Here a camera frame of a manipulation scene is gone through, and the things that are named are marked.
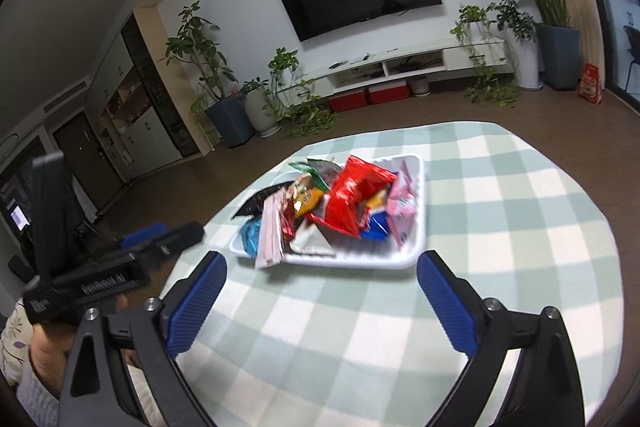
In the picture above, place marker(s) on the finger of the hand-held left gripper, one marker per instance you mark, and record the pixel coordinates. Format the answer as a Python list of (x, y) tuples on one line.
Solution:
[(145, 234), (180, 237)]

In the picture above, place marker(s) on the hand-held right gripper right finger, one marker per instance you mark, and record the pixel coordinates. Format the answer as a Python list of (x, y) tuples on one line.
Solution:
[(445, 302)]

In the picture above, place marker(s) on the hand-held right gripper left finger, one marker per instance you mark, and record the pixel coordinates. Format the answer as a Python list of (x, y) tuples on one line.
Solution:
[(195, 302)]

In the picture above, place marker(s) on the light blue snack packet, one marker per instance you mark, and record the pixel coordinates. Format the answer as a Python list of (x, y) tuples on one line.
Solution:
[(250, 237)]

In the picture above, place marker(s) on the black snack packet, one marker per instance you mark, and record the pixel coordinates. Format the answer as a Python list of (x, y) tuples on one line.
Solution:
[(260, 202)]

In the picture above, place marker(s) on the long pale pink packet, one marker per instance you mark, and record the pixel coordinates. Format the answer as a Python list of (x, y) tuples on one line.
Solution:
[(270, 232)]

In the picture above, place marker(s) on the white plastic tray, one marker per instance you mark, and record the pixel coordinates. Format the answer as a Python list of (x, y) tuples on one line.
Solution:
[(412, 207)]

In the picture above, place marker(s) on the pink cartoon snack packet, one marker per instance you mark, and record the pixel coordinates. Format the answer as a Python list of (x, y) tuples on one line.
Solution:
[(402, 207)]

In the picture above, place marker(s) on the blue and yellow chip bag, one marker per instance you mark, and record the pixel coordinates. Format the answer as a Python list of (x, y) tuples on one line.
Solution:
[(377, 222)]

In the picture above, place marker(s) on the small red strawberry packet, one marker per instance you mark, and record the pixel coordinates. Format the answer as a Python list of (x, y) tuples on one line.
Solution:
[(289, 219)]

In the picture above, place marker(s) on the white snack packet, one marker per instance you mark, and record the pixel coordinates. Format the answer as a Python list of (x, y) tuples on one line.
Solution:
[(310, 244)]

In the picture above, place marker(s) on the orange snack packet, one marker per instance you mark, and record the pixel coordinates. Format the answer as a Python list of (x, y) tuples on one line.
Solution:
[(307, 199)]

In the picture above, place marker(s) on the large red snack bag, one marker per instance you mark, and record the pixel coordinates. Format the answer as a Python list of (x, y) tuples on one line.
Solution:
[(350, 197)]

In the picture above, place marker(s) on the green-edged sunflower seed packet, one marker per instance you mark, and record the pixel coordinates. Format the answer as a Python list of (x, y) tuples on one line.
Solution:
[(320, 172)]

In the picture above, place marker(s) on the person's left hand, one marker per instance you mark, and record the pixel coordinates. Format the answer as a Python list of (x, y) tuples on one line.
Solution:
[(50, 349)]

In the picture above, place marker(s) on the dark door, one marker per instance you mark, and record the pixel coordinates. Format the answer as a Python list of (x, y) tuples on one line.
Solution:
[(85, 152)]

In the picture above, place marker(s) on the person's left leg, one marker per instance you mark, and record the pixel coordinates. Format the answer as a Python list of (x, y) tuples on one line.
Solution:
[(145, 397)]

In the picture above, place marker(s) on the tall plant in blue pot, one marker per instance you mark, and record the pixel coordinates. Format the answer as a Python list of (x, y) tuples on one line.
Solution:
[(230, 122)]

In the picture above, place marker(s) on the printed cushion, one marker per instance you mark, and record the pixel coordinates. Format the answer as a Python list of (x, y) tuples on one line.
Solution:
[(15, 337)]

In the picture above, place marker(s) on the small plant in grey pot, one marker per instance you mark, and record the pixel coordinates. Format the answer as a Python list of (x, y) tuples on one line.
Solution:
[(260, 112)]

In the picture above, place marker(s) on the trailing green vine plant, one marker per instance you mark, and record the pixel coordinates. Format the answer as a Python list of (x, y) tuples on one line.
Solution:
[(285, 62)]

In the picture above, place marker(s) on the small white pot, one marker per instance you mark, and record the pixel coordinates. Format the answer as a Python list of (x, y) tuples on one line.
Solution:
[(420, 87)]

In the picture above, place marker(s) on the white television console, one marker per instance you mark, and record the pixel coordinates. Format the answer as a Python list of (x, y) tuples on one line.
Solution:
[(465, 54)]

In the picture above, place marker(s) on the bushy plant in white pot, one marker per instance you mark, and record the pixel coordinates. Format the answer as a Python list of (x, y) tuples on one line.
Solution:
[(530, 62)]

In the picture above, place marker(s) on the red paper bag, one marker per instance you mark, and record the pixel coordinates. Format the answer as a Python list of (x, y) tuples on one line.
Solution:
[(591, 84)]

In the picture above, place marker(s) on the trailing plant on stand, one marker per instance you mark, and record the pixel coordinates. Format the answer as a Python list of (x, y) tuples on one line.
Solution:
[(472, 17)]

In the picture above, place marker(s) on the black chair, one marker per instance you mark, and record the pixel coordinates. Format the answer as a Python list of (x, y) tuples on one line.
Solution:
[(632, 57)]

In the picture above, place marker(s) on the white wall cabinet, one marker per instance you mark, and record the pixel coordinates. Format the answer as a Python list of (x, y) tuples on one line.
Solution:
[(145, 127)]

